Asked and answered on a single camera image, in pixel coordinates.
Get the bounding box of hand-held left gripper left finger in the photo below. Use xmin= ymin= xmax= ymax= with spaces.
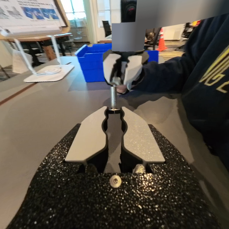
xmin=65 ymin=106 xmax=109 ymax=173

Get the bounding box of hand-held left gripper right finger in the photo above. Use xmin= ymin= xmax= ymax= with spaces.
xmin=120 ymin=106 xmax=165 ymax=173

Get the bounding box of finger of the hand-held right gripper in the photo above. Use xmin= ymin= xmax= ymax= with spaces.
xmin=125 ymin=55 xmax=144 ymax=90
xmin=103 ymin=54 xmax=122 ymax=85

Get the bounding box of blue plastic bin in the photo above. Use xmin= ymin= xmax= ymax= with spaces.
xmin=74 ymin=44 xmax=159 ymax=83

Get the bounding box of silver hex bolt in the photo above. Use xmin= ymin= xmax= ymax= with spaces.
xmin=110 ymin=77 xmax=124 ymax=109

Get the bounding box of person's right hand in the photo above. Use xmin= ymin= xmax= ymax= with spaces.
xmin=116 ymin=85 xmax=130 ymax=94

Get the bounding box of orange traffic cone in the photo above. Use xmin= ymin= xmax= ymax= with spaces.
xmin=156 ymin=28 xmax=168 ymax=52

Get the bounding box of black office chair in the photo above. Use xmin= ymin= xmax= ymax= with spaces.
xmin=102 ymin=20 xmax=112 ymax=38

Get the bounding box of black panel with red logo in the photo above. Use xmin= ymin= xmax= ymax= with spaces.
xmin=121 ymin=0 xmax=137 ymax=23

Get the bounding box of wooden board document stand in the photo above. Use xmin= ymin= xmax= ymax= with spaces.
xmin=0 ymin=0 xmax=75 ymax=83

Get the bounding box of person's navy sweatshirt torso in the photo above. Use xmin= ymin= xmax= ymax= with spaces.
xmin=181 ymin=13 xmax=229 ymax=179

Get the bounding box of long wooden table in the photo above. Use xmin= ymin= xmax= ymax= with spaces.
xmin=5 ymin=33 xmax=72 ymax=62

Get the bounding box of white folded paper sheet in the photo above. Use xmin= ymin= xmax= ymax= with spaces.
xmin=12 ymin=49 xmax=33 ymax=74

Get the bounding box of printed instruction sheet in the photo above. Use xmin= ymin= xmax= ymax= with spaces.
xmin=0 ymin=0 xmax=67 ymax=34

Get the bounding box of wooden log post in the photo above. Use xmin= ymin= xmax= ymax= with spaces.
xmin=43 ymin=46 xmax=56 ymax=61

